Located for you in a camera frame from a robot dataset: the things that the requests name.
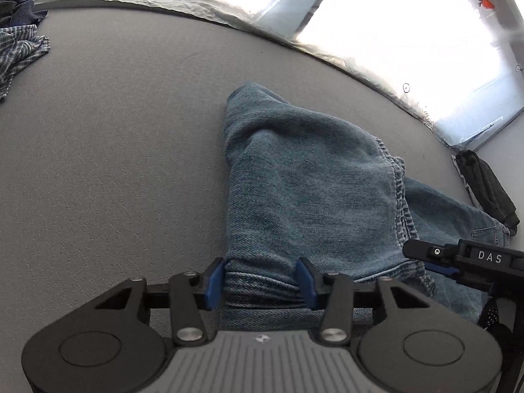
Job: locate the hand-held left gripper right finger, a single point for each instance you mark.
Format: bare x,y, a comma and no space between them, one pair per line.
306,284

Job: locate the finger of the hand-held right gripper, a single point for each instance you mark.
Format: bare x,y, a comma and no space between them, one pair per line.
441,269
425,250

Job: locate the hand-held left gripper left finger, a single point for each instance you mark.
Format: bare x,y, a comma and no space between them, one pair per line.
215,284

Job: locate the blue denim jeans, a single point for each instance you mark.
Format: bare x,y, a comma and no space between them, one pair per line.
307,192

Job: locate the dark grey folded pants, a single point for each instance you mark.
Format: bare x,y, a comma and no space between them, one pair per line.
489,188

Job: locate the light grey cloth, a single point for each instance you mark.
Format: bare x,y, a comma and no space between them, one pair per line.
457,168

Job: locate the white printed sheet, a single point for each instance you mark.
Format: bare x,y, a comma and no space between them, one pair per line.
409,28

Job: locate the plaid shirt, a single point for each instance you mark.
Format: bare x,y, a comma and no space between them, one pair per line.
18,53

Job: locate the dark blue cloth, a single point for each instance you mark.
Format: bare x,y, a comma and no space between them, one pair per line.
22,8

